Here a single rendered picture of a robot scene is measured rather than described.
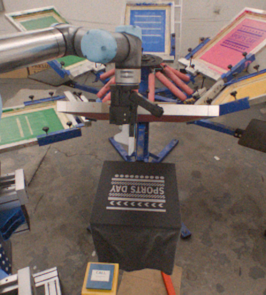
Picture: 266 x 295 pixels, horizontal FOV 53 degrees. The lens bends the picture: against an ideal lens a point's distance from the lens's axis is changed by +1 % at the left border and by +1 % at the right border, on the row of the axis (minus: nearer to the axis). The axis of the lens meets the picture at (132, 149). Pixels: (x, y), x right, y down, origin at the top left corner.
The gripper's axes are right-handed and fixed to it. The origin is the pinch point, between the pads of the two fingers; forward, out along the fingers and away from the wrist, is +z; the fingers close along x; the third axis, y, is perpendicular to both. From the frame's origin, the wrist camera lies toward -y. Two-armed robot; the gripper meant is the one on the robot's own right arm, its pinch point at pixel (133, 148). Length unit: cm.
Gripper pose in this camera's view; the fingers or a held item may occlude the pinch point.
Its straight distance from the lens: 84.4
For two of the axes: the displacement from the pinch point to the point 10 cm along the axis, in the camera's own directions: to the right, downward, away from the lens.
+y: -10.0, -0.4, 0.5
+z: -0.2, 9.4, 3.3
